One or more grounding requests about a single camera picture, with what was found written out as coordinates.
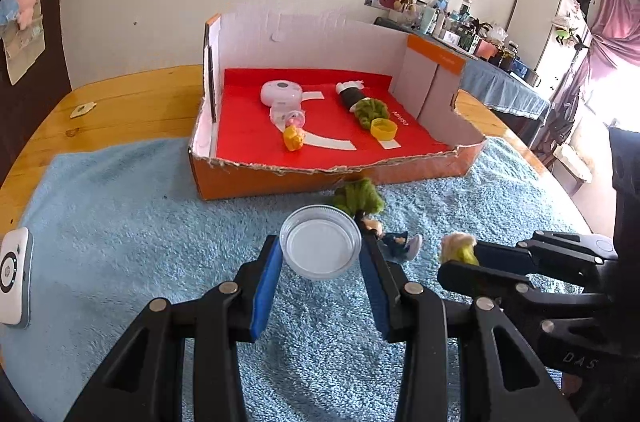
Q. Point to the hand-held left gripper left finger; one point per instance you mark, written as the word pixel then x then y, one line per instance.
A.
pixel 265 292

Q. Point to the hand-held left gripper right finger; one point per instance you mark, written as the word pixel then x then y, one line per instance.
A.
pixel 375 292

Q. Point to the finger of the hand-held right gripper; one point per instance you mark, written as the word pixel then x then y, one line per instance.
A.
pixel 550 252
pixel 480 279

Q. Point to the yellow-haired small doll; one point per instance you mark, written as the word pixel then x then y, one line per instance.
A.
pixel 457 249

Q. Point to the round clear plastic lid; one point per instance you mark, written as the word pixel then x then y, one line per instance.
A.
pixel 320 247

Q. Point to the small yellow toy figure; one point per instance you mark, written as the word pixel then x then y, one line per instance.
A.
pixel 294 138

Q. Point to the orange cardboard box red lining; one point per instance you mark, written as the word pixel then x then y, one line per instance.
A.
pixel 320 142

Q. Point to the yellow plastic cup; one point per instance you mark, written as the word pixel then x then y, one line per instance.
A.
pixel 384 130

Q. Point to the pink and white small toy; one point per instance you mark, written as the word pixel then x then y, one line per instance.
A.
pixel 287 116

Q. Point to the dark-haired doll in blue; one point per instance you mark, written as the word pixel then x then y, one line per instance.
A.
pixel 400 246

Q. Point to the light blue fluffy towel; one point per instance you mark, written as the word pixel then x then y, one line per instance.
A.
pixel 125 227

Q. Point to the blue tablecloth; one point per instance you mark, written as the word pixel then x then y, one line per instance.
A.
pixel 500 87

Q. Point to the black roll with white ends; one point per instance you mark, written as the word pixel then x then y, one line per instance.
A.
pixel 352 95

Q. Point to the white round gadget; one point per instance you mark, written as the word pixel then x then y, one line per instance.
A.
pixel 280 92

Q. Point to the green hanging toy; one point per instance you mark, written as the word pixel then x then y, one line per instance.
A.
pixel 563 36

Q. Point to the pink curtain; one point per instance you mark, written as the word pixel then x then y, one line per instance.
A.
pixel 615 22

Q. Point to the white refrigerator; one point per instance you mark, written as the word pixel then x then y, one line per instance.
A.
pixel 540 17

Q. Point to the cluster of bottles and jars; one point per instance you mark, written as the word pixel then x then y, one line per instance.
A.
pixel 465 30

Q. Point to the white flat electronic device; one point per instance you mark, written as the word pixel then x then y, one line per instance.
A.
pixel 12 274

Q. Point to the small cream tag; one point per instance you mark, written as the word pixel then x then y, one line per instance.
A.
pixel 82 110

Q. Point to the clear plastic paper pouch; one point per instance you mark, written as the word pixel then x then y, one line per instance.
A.
pixel 22 52

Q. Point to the pink plush toy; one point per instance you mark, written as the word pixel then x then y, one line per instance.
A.
pixel 27 2

